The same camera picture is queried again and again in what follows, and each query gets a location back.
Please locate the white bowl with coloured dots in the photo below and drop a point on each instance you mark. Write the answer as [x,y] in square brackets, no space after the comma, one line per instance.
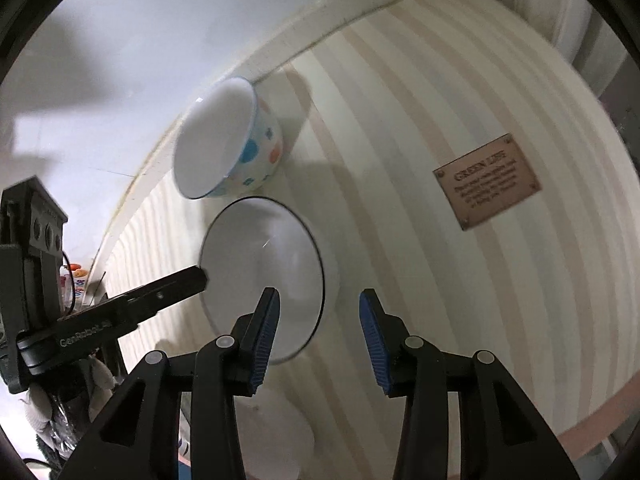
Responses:
[215,140]

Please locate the striped tablecloth with cat print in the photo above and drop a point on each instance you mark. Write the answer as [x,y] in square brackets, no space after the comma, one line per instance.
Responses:
[400,110]

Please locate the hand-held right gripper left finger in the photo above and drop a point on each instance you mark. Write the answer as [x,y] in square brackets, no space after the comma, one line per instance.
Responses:
[265,340]

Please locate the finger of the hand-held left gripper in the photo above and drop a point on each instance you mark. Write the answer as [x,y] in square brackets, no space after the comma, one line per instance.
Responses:
[170,290]

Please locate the white bowl with dark rim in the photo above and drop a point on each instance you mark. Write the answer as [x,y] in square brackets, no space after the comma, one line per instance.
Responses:
[260,260]

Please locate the group of colourful wall stickers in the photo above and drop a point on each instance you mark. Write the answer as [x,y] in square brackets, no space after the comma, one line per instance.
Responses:
[77,272]

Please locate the brown label patch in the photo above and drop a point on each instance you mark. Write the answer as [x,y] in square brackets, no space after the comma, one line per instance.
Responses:
[487,180]

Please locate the plain white bowl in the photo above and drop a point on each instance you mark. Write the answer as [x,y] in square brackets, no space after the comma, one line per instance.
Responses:
[280,435]

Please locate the person's left hand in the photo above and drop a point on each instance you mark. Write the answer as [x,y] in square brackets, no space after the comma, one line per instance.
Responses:
[97,377]

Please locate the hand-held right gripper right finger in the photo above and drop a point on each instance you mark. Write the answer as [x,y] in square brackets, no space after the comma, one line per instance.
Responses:
[372,340]

